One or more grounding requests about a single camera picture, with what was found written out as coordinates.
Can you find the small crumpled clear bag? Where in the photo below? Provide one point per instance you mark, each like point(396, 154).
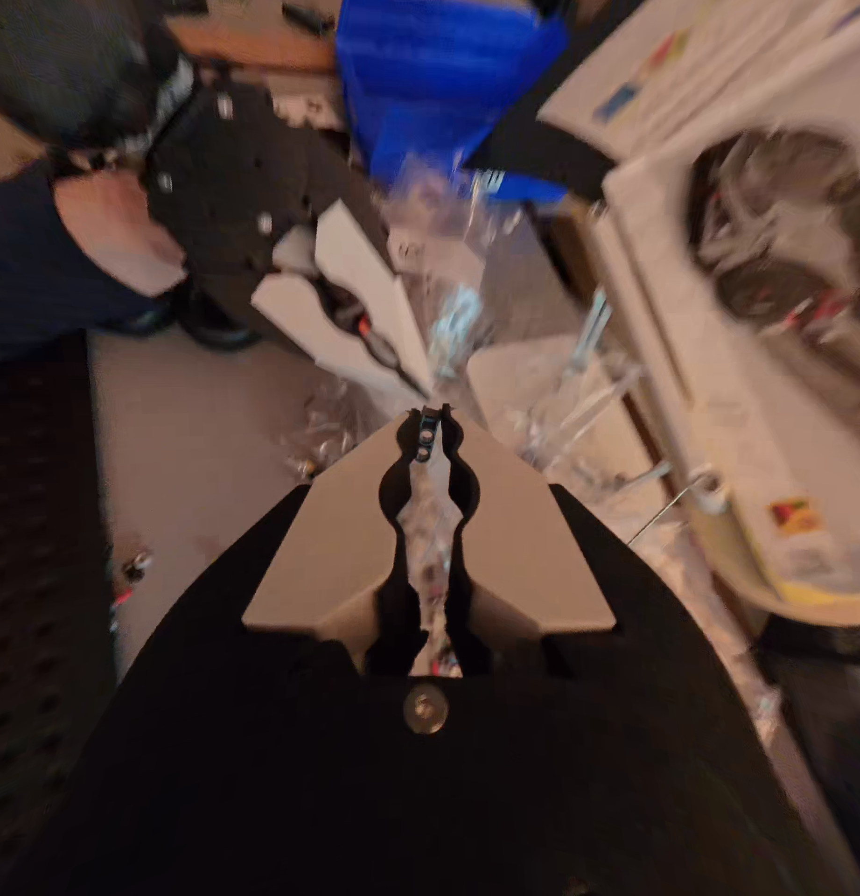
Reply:
point(325, 427)

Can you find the black studded mat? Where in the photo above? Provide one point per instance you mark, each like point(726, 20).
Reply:
point(38, 560)

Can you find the red and grey pin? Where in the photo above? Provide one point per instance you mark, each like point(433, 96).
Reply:
point(122, 598)

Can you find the blue plastic bin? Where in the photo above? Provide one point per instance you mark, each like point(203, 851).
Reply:
point(437, 84)

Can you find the black and white connector piece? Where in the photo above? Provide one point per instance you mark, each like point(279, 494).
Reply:
point(139, 563)

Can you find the pile of clear parts bags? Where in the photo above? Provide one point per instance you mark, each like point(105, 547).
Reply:
point(458, 315)

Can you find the white lego instruction booklet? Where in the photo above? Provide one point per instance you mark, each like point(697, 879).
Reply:
point(752, 91)

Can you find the small black beam with holes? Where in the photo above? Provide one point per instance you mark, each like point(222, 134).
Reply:
point(426, 437)

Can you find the large black rubber tire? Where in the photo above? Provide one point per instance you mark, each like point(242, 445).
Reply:
point(213, 329)

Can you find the person's left hand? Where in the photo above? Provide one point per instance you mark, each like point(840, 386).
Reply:
point(122, 224)

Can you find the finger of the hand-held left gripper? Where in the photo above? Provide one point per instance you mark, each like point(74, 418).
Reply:
point(367, 273)
point(297, 315)

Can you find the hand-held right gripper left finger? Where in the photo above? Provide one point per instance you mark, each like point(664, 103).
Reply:
point(318, 560)

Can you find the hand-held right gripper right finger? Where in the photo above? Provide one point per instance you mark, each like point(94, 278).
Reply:
point(542, 560)

